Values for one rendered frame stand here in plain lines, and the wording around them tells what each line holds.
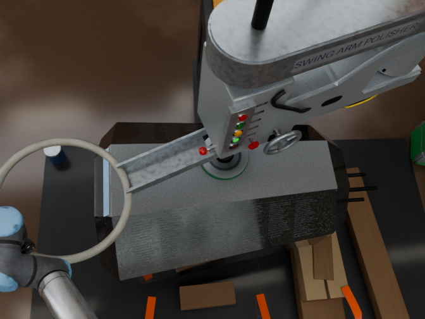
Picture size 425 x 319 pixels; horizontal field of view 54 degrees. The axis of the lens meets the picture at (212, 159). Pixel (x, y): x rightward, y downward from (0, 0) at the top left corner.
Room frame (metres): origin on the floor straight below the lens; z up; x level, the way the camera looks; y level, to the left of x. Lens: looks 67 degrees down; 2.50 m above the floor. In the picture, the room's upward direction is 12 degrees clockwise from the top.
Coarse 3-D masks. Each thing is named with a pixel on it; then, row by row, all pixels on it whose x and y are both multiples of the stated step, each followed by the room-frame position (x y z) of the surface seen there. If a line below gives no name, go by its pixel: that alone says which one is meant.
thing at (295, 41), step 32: (288, 0) 0.83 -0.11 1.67; (320, 0) 0.86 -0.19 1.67; (352, 0) 0.88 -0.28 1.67; (384, 0) 0.90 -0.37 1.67; (416, 0) 0.93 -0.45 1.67; (224, 32) 0.69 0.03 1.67; (256, 32) 0.71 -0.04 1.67; (288, 32) 0.73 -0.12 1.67; (320, 32) 0.75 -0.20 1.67; (352, 32) 0.77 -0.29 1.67; (384, 32) 0.83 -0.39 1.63; (416, 32) 0.92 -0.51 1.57; (224, 64) 0.63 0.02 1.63; (256, 64) 0.62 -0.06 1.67; (288, 64) 0.67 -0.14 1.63; (320, 64) 0.73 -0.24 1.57
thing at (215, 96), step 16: (208, 80) 0.72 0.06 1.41; (288, 80) 0.70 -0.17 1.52; (208, 96) 0.70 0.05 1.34; (224, 96) 0.63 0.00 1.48; (240, 96) 0.61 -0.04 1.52; (256, 96) 0.63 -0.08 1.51; (272, 96) 0.66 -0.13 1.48; (208, 112) 0.69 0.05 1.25; (224, 112) 0.62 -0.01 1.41; (256, 112) 0.64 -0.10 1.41; (272, 112) 0.68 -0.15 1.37; (208, 128) 0.68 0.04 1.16; (256, 128) 0.65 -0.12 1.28; (272, 128) 0.70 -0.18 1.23
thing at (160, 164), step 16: (176, 144) 0.66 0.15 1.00; (192, 144) 0.68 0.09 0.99; (128, 160) 0.56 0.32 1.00; (144, 160) 0.58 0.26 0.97; (160, 160) 0.59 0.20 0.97; (176, 160) 0.61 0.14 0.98; (192, 160) 0.62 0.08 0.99; (208, 160) 0.62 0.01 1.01; (128, 176) 0.51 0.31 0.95; (144, 176) 0.52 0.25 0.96; (160, 176) 0.52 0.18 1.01; (128, 192) 0.44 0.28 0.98
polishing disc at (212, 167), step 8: (208, 144) 0.77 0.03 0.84; (240, 152) 0.76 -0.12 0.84; (216, 160) 0.70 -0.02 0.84; (232, 160) 0.72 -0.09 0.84; (240, 160) 0.72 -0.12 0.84; (208, 168) 0.66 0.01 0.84; (216, 168) 0.66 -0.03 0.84; (224, 168) 0.67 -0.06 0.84; (232, 168) 0.68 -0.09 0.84; (240, 168) 0.69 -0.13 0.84; (216, 176) 0.63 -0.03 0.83; (224, 176) 0.64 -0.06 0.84; (232, 176) 0.64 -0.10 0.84
